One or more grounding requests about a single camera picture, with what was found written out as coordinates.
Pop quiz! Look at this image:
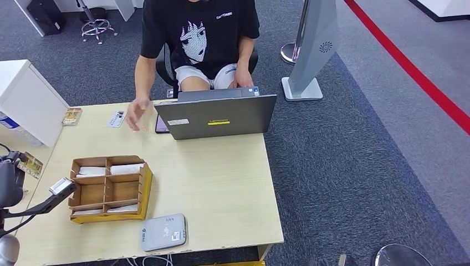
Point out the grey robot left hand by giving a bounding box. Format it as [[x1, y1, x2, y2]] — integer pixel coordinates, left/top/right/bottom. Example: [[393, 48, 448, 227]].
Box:
[[0, 150, 29, 210]]

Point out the person's right hand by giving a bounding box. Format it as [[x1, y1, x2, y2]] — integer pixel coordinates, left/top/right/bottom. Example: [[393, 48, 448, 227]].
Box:
[[125, 98, 152, 132]]

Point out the person's left hand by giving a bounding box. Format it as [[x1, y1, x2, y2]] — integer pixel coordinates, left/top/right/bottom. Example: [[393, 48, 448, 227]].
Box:
[[230, 65, 255, 89]]

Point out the white ID card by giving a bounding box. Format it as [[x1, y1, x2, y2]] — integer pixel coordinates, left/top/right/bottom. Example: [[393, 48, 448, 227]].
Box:
[[107, 110, 127, 129]]

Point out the gold patterned key card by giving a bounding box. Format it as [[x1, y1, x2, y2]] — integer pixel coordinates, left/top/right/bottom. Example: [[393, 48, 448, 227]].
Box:
[[17, 152, 44, 180], [62, 107, 83, 127]]

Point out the person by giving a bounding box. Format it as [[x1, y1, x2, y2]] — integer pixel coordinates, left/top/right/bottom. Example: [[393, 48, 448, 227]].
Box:
[[125, 0, 260, 132]]

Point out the white card in organizer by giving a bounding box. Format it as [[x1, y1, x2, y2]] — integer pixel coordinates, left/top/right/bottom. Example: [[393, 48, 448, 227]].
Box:
[[106, 204, 139, 214], [72, 208, 104, 217], [109, 163, 145, 176], [76, 167, 107, 178]]

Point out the wooden card organizer box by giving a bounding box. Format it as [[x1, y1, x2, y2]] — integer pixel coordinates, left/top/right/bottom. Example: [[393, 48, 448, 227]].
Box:
[[68, 155, 154, 224]]

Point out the grey card reader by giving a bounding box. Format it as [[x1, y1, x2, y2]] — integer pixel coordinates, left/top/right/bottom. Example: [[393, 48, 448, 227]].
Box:
[[140, 213, 187, 253]]

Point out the dark smartphone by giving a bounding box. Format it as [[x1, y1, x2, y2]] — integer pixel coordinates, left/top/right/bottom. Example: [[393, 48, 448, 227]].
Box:
[[154, 114, 170, 134]]

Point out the grey laptop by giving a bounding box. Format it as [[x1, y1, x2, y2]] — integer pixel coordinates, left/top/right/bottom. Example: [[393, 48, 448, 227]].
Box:
[[153, 86, 278, 141]]

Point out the black office chair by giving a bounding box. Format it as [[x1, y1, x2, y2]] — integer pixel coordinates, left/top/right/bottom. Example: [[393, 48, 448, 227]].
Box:
[[155, 44, 259, 99]]

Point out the plastic water bottle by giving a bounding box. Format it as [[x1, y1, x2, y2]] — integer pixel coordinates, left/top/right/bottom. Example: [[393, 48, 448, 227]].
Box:
[[0, 111, 44, 147]]

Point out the grey kiosk stand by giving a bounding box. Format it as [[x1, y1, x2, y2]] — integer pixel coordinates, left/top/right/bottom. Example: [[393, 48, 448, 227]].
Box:
[[280, 0, 339, 103]]

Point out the white cabinet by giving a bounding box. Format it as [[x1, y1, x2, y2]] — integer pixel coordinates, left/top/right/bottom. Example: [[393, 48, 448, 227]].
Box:
[[0, 59, 70, 149]]

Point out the chrome base stool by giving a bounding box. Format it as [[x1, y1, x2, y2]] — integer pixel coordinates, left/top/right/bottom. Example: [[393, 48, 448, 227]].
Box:
[[75, 0, 119, 45]]

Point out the white furniture panel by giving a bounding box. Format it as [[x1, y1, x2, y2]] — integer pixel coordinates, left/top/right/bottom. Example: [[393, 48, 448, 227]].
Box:
[[113, 0, 135, 22]]

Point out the black bag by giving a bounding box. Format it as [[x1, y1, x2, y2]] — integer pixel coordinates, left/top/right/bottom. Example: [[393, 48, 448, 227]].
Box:
[[26, 0, 68, 37]]

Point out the red floor tape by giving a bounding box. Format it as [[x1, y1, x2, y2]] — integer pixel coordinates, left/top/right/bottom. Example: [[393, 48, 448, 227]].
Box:
[[343, 0, 470, 136]]

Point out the pale wooden desk panel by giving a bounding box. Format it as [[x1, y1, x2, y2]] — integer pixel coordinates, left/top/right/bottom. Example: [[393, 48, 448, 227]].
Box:
[[257, 244, 273, 262]]

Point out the white platform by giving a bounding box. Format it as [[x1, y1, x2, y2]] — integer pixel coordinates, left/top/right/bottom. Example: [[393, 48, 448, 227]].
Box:
[[406, 0, 470, 23]]

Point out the round chrome base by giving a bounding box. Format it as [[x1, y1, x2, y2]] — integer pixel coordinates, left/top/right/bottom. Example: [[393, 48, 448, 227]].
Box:
[[372, 243, 434, 266]]

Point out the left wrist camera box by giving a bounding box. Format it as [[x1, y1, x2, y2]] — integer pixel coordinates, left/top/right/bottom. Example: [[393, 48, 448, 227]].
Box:
[[48, 177, 74, 196]]

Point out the chrome stanchion post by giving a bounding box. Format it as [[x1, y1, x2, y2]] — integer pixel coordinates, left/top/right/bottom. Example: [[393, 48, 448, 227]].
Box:
[[280, 0, 311, 66]]

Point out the white cable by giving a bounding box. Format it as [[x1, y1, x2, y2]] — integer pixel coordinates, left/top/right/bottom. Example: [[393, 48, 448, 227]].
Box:
[[126, 255, 174, 266]]

